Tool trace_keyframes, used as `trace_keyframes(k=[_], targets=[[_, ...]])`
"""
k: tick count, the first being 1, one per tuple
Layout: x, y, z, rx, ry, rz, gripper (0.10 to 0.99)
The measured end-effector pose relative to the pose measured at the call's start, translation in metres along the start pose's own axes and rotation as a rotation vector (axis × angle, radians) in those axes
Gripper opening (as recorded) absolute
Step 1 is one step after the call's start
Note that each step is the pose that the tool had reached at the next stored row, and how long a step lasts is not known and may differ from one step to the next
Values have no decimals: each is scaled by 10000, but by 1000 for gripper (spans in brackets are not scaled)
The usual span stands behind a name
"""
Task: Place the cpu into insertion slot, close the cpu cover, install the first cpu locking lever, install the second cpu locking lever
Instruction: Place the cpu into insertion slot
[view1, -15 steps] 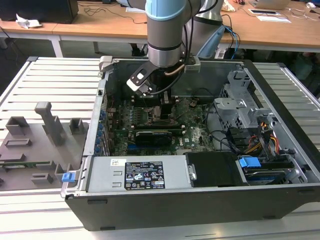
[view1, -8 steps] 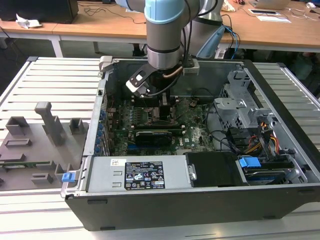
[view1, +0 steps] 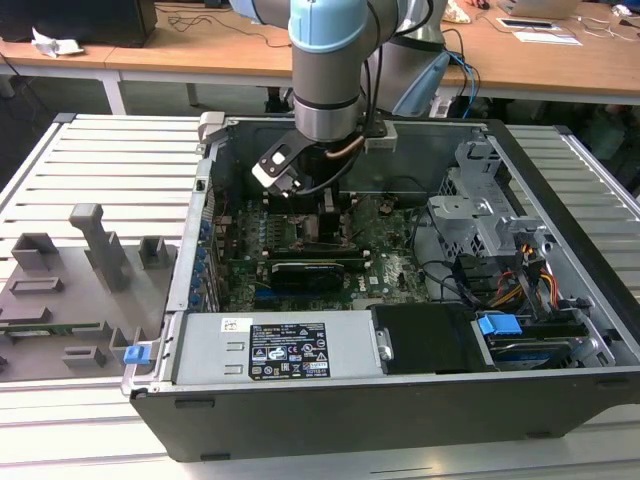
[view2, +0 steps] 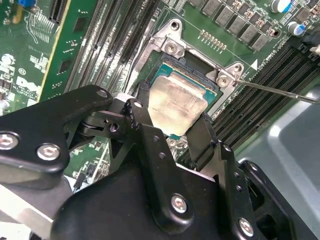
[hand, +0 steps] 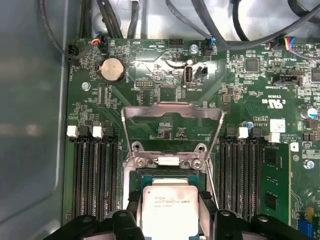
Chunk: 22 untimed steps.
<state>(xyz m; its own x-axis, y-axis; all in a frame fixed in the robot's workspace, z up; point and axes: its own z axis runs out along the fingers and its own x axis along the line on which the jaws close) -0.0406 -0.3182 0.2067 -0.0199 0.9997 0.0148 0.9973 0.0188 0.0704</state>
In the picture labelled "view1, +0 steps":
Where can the green motherboard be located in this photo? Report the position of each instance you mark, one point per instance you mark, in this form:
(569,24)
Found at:
(385,240)

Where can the short wooden desk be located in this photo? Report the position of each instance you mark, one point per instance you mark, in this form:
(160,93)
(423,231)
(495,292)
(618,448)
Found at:
(50,62)

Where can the black RAM slots bank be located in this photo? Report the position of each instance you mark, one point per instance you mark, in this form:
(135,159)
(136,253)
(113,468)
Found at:
(345,205)
(300,254)

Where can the black graphics card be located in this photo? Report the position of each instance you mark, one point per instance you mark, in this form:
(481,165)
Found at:
(307,277)

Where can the blue disk carrier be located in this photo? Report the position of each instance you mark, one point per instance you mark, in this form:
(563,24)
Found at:
(499,327)

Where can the silver metal drive cage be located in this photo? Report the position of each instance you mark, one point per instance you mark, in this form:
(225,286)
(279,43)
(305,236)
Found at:
(460,220)

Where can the silver laptop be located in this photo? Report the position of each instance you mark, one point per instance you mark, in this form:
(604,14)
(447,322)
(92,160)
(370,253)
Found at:
(540,6)

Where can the black label sticker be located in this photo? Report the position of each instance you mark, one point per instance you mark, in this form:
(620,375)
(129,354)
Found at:
(289,350)

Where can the blue case latch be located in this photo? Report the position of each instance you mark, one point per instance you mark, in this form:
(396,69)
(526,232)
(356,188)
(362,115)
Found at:
(136,355)

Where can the black plastic shroud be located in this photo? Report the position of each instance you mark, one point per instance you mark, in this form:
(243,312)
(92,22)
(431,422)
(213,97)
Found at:
(430,340)

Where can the grey power supply unit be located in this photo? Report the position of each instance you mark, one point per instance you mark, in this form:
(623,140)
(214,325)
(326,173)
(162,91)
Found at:
(210,350)

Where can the grey parts rack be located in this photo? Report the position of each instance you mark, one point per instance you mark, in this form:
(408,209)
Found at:
(75,300)

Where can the crumpled white paper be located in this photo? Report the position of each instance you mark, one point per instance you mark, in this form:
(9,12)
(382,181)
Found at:
(55,44)

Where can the coin cell battery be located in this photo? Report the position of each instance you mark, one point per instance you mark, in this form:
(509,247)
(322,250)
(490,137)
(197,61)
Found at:
(387,204)

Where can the white box under desk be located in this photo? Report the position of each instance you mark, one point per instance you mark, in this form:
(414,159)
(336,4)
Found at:
(440,106)

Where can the white paper sheets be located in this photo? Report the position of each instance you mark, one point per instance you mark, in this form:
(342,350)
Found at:
(545,35)

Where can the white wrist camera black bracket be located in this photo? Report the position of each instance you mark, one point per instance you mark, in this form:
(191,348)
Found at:
(275,172)

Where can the black monitor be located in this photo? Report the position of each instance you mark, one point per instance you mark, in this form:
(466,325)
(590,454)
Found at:
(75,20)

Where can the long wooden desk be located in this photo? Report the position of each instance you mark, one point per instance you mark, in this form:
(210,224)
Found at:
(200,50)

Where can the black open PC case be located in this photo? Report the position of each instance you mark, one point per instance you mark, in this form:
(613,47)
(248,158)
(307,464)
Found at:
(350,425)

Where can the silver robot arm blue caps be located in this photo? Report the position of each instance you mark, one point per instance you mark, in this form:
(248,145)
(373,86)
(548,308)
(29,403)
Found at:
(325,60)

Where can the hard disk drive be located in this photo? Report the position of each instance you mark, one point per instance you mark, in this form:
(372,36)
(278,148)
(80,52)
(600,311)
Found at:
(530,357)

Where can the green RAM stick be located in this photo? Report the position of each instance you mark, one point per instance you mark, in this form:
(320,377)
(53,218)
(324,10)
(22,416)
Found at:
(60,327)

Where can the CPU socket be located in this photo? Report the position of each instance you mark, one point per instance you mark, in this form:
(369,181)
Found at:
(350,245)

